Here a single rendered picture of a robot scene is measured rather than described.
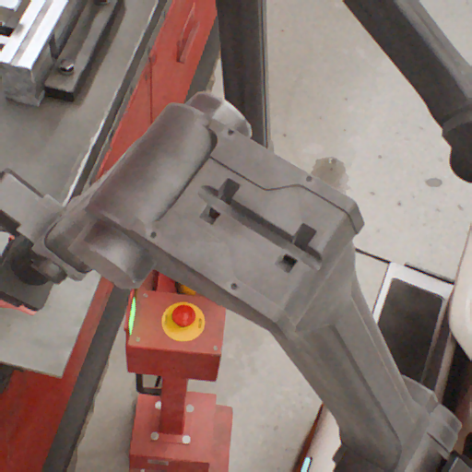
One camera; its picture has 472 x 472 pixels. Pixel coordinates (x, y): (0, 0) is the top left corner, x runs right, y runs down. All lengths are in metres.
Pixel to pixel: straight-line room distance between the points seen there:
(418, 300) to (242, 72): 0.38
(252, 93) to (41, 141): 0.51
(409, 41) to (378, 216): 1.58
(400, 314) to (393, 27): 0.37
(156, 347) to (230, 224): 0.85
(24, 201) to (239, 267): 0.48
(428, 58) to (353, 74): 1.94
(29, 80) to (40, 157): 0.13
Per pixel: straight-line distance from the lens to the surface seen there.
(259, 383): 2.03
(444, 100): 0.88
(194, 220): 0.36
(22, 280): 0.90
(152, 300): 1.24
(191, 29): 2.00
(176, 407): 1.66
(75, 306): 0.99
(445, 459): 0.69
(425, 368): 0.96
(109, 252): 0.37
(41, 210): 0.80
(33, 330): 0.98
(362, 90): 2.74
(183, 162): 0.37
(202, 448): 1.83
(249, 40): 0.88
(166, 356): 1.22
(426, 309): 1.00
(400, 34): 0.84
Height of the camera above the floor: 1.87
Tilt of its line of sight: 57 degrees down
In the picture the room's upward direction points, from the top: 10 degrees clockwise
